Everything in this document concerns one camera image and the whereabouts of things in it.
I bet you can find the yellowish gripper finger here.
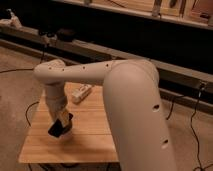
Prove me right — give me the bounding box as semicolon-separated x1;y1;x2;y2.
57;109;73;130

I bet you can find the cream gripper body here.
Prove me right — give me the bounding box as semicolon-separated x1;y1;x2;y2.
45;85;67;120

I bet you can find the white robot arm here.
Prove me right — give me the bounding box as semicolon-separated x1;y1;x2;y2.
34;60;177;171

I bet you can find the wooden table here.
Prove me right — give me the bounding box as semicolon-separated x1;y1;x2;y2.
19;83;118;163

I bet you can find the black device on ledge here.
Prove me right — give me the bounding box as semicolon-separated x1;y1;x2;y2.
56;29;75;42

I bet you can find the white figure on ledge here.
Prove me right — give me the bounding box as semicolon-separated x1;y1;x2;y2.
0;9;22;29

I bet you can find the black cable on left floor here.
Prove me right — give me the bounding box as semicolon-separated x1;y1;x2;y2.
0;46;48;75

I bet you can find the black cable on floor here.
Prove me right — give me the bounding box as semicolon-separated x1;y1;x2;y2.
189;83;213;171
0;46;48;75

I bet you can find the black cable on right floor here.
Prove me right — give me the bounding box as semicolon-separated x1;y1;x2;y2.
189;83;213;171

